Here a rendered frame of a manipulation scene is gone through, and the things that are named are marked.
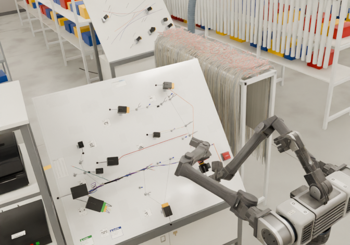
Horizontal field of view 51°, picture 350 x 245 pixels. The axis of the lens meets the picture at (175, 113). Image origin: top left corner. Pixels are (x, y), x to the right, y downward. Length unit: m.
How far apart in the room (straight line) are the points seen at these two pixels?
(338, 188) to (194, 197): 1.05
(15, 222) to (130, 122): 0.90
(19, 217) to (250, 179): 2.54
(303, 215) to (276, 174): 2.64
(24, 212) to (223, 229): 1.37
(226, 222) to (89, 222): 1.00
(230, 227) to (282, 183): 1.40
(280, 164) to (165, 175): 2.17
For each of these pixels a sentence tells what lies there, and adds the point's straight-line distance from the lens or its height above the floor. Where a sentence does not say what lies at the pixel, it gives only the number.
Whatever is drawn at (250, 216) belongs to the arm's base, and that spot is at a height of 1.47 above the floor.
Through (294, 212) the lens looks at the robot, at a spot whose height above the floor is 1.53.
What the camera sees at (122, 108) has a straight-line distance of 2.37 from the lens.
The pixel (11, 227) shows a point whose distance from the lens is 2.34.
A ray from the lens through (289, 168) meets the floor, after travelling 4.34.
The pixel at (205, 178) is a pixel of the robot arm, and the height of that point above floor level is 1.51.
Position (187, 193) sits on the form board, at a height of 0.97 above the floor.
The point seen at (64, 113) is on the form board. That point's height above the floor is 1.53.
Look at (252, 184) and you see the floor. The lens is 4.06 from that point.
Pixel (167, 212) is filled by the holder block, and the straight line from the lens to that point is 2.34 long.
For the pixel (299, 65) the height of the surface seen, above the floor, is 0.66.
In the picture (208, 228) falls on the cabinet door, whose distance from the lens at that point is 2.73.
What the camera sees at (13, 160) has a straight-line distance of 1.96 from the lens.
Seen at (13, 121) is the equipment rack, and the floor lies 1.85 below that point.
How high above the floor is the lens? 2.63
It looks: 29 degrees down
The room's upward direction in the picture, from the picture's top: 4 degrees counter-clockwise
